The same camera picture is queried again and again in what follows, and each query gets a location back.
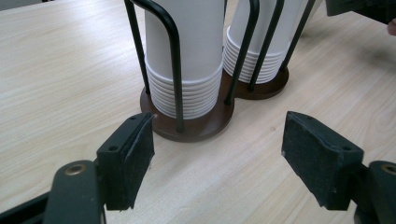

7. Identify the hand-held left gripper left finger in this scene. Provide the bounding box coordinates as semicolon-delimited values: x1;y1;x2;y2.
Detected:
95;111;156;212

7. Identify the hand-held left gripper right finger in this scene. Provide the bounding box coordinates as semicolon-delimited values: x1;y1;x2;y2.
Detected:
280;110;365;212

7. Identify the dark double cup holder rack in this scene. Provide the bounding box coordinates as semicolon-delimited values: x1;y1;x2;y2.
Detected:
123;0;318;144

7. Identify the stack of white paper cups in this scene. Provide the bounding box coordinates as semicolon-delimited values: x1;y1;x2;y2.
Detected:
144;0;226;121
222;0;323;85

